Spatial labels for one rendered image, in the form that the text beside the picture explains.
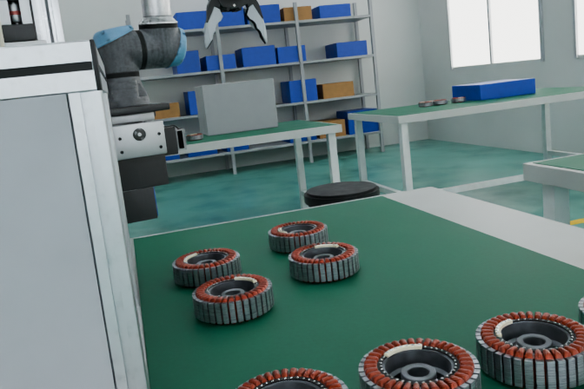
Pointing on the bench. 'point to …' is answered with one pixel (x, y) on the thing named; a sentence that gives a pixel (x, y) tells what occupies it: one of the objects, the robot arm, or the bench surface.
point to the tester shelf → (50, 69)
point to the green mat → (343, 294)
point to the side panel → (109, 237)
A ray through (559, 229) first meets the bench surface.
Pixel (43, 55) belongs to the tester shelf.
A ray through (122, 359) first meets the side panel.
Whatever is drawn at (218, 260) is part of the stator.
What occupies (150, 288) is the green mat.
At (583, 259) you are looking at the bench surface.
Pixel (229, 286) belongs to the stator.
